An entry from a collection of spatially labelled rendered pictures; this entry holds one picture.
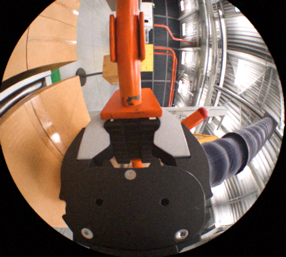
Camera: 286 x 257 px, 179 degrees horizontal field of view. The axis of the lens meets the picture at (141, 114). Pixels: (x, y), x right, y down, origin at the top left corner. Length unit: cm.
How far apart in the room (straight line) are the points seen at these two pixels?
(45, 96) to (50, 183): 18
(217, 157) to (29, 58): 98
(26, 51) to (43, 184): 65
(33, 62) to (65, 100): 49
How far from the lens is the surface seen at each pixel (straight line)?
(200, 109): 16
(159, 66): 1096
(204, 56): 583
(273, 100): 508
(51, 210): 27
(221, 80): 251
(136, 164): 17
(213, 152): 35
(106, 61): 159
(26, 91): 65
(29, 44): 74
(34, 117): 21
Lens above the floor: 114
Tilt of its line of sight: 2 degrees up
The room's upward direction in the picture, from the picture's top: 87 degrees clockwise
